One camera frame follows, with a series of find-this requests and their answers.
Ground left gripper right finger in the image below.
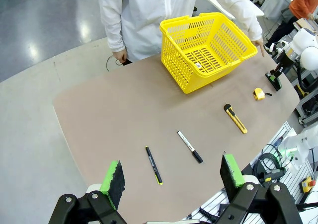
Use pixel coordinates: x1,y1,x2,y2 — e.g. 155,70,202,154
216,153,304,224

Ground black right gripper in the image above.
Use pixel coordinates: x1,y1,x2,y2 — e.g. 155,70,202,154
265,57,293,92

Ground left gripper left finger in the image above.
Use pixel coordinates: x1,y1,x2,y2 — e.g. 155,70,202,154
48,160,130,224

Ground white marker black cap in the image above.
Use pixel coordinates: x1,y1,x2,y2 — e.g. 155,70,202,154
176,130,204,164

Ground yellow utility knife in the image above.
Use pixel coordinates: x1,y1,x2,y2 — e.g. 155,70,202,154
223,103,248,135

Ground person's right forearm white sleeve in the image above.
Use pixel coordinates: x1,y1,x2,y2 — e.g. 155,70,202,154
98,0,128,53

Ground person's left forearm white sleeve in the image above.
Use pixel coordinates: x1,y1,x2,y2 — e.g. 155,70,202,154
223,0,264,41

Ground yellow plastic shopping basket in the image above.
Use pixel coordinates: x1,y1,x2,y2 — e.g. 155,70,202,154
159,12,258,94

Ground person in orange top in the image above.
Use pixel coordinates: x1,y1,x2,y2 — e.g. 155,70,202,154
270,0,318,48

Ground person in white coat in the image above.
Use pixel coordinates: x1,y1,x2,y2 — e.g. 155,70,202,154
98,0,264,63

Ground person's left hand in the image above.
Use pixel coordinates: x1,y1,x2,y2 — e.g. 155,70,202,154
250,38,266,58

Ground person's right hand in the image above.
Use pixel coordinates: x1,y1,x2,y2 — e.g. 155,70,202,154
112,49,128,65

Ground black adapter yellow label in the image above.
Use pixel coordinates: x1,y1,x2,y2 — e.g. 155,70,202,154
264,169,286,184

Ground black pen yellow tip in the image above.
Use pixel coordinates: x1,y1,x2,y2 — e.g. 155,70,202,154
145,146,164,186

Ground yellow emergency stop red button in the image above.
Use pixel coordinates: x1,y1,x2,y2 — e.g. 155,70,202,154
300,176,317,194

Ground white desk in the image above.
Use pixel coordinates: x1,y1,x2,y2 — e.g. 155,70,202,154
258,0,299,19

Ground yellow tape measure black strap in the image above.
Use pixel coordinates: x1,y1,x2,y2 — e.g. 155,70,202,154
252,87,273,101

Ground black right arm hose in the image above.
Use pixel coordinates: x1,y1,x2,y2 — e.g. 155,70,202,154
297,60,318,93

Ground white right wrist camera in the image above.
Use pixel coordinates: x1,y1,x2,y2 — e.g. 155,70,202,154
269,42,284,55

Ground black cable bundle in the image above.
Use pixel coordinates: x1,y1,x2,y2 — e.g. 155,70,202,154
252,143,294,175

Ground black coiled cord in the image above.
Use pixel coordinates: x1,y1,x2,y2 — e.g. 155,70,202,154
198,208,219,222

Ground grey metal frame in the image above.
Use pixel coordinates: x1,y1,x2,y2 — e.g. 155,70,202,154
295,89,318,128

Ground slotted aluminium base plate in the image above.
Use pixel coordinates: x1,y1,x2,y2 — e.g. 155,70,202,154
183,121,318,224

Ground thin black cable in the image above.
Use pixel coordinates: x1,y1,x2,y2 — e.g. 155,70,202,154
106,55,124,72

